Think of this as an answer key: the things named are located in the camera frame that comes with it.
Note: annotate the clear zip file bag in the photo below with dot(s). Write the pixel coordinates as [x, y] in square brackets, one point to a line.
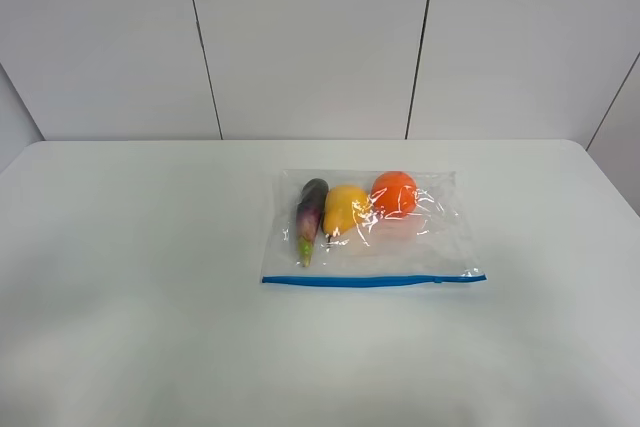
[433, 241]

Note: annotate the purple toy eggplant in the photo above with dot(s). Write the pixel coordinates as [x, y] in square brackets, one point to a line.
[309, 215]

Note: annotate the yellow toy pear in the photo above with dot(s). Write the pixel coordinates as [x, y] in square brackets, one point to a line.
[346, 206]

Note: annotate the orange toy fruit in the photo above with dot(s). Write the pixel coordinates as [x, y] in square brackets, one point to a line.
[393, 194]

